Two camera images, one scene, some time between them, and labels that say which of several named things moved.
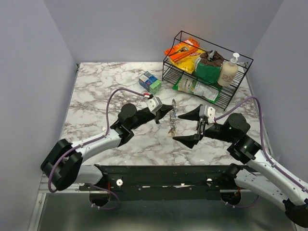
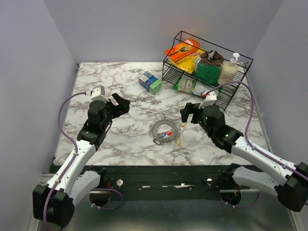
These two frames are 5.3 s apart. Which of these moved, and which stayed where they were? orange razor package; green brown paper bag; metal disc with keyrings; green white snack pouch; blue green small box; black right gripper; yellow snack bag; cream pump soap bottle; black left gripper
Moved: black left gripper; black right gripper; metal disc with keyrings
Stayed: green white snack pouch; yellow snack bag; blue green small box; green brown paper bag; orange razor package; cream pump soap bottle
